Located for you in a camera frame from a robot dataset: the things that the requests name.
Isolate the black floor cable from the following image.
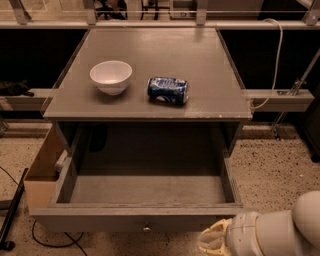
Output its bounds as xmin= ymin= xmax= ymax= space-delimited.
xmin=0 ymin=165 xmax=88 ymax=256

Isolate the grey top drawer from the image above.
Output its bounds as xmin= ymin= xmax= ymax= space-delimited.
xmin=30 ymin=127 xmax=245 ymax=232

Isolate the black object on rail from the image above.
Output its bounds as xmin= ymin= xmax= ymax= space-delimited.
xmin=0 ymin=80 xmax=34 ymax=97

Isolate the black stand bar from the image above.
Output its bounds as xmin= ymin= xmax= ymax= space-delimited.
xmin=0 ymin=168 xmax=28 ymax=251

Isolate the white bowl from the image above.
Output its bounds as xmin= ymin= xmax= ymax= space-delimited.
xmin=89 ymin=60 xmax=133 ymax=96

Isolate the white cable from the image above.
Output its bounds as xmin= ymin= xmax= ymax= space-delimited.
xmin=249 ymin=18 xmax=284 ymax=112

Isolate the metal frame rail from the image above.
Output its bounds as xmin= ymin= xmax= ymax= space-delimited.
xmin=0 ymin=89 xmax=314 ymax=112

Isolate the grey drawer cabinet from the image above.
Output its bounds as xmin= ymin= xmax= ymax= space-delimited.
xmin=45 ymin=28 xmax=252 ymax=155

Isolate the blue crushed soda can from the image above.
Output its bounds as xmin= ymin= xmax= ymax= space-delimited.
xmin=147 ymin=77 xmax=189 ymax=105

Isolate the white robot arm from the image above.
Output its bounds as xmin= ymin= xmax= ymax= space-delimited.
xmin=198 ymin=191 xmax=320 ymax=256

